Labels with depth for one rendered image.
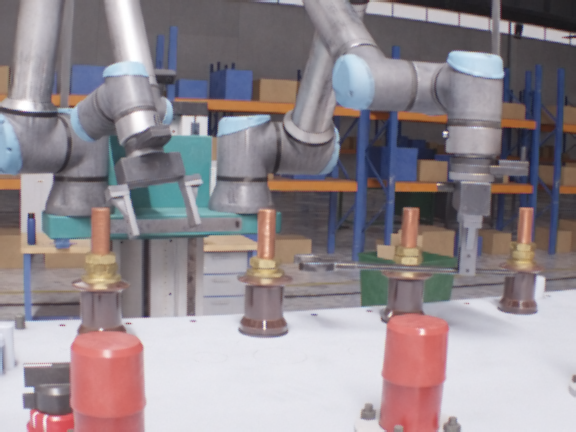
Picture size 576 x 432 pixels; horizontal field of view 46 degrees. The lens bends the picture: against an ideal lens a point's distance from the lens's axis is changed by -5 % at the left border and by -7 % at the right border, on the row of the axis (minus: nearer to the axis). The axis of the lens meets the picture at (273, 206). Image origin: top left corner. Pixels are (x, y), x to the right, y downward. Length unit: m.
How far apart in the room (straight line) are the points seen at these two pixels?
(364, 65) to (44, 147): 0.88
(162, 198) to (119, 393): 1.46
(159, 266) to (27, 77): 0.76
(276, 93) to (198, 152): 7.41
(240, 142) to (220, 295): 3.59
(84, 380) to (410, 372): 0.33
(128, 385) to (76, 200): 1.22
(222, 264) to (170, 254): 3.28
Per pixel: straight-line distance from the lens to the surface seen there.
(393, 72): 1.20
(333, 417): 0.86
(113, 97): 1.45
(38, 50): 1.75
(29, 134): 1.75
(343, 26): 1.32
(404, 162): 10.25
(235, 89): 9.16
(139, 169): 1.39
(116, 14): 1.71
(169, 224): 1.92
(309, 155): 2.02
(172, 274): 2.21
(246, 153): 1.99
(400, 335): 0.76
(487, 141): 1.13
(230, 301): 5.54
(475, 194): 1.11
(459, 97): 1.14
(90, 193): 1.85
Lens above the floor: 1.69
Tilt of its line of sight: 6 degrees down
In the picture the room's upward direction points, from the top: 2 degrees clockwise
